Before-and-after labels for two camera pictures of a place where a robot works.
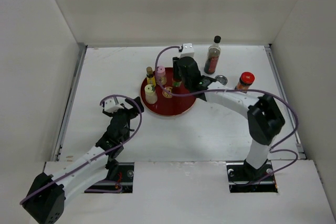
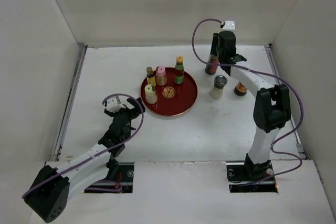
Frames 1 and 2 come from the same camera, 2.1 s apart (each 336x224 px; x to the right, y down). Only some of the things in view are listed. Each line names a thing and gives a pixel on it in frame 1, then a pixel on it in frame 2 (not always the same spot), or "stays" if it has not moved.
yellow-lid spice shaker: x=150 y=96 stays
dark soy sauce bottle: x=212 y=60 stays
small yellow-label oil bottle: x=150 y=80 stays
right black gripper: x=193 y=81 → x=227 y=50
